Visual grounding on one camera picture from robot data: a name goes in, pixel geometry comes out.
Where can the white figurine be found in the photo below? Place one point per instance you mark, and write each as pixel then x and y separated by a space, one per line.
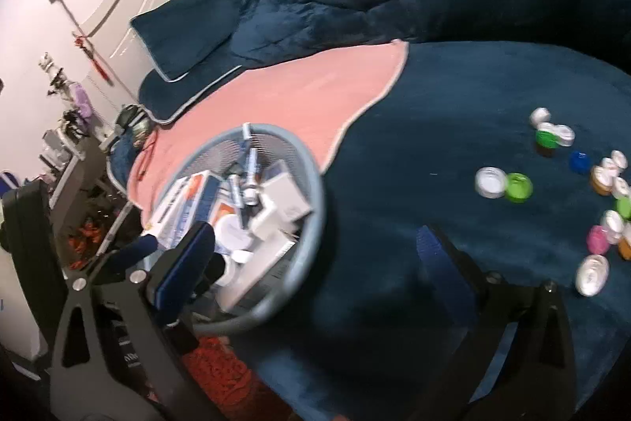
pixel 52 73

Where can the dark blue pillow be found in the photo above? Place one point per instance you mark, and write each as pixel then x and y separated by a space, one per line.
pixel 197 91
pixel 187 36

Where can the small white cardboard box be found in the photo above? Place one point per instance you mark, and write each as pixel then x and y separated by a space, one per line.
pixel 266 223

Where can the white round lid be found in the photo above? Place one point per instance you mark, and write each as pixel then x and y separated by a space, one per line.
pixel 239 262

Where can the lime green bottle cap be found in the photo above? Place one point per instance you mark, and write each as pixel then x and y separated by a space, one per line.
pixel 625 207
pixel 518 187

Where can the dark blue plush bed sheet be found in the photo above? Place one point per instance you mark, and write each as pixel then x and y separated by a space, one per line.
pixel 419 130

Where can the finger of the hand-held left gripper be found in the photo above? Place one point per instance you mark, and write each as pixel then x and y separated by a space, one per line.
pixel 212 273
pixel 140 248

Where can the orange red items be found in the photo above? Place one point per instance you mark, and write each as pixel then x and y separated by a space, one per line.
pixel 88 238

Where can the orange patterned rug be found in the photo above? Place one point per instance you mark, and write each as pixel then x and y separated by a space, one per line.
pixel 217 366

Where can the red tassel ornament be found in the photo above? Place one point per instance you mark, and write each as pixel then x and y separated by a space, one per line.
pixel 91 51

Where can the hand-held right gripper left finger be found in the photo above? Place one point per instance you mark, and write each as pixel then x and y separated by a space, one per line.
pixel 185 263

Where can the grey side table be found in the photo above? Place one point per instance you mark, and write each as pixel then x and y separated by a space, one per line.
pixel 79 164

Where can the long white cardboard box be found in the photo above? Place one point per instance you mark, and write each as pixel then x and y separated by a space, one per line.
pixel 266 263

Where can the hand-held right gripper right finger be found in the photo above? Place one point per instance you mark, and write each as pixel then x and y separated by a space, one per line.
pixel 434 253

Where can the blue bottle cap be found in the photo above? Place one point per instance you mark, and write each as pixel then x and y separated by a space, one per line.
pixel 580 160

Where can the dark green bottle cap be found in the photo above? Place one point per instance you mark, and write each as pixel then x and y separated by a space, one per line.
pixel 545 137

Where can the white round jar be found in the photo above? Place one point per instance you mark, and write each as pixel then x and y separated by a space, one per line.
pixel 231 228

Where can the pink bottle cap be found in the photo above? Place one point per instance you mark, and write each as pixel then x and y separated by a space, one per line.
pixel 597 239

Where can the pink towel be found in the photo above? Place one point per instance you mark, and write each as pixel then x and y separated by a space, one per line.
pixel 296 95

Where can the purple toy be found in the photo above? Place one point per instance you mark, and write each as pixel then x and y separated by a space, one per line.
pixel 81 98

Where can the blue orange medicine box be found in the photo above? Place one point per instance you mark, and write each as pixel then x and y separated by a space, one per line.
pixel 190 204

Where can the blue white tube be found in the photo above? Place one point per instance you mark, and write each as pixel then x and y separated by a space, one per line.
pixel 250 164
pixel 235 196

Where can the black round device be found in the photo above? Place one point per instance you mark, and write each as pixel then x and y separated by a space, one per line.
pixel 129 115

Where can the large white bottle cap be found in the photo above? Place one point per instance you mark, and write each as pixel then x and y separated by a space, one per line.
pixel 491 183
pixel 591 275

